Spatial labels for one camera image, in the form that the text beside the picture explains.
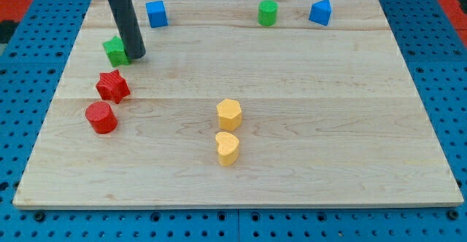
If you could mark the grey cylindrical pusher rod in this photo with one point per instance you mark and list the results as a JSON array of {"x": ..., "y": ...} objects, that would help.
[{"x": 127, "y": 24}]

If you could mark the green star block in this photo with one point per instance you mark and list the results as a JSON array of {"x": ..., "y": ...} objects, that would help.
[{"x": 115, "y": 51}]

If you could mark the red star block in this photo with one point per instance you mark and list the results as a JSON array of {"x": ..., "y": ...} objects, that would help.
[{"x": 112, "y": 86}]

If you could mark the blue cube block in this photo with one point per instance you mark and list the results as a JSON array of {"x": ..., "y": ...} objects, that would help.
[{"x": 156, "y": 13}]

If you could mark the red cylinder block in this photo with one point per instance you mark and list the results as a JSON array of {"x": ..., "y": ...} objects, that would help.
[{"x": 101, "y": 117}]

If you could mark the green cylinder block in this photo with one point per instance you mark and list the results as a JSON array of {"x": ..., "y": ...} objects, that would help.
[{"x": 267, "y": 12}]

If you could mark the yellow hexagon block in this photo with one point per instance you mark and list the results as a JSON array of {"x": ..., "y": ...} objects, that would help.
[{"x": 229, "y": 114}]

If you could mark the light wooden board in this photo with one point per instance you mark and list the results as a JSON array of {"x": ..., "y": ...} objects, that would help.
[{"x": 331, "y": 117}]

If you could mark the yellow heart block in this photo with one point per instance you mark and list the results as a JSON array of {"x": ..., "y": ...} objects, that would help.
[{"x": 227, "y": 148}]

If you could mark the blue triangular prism block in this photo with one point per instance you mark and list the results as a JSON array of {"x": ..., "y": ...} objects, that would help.
[{"x": 320, "y": 12}]

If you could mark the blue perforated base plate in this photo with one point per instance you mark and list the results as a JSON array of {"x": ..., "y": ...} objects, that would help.
[{"x": 34, "y": 60}]

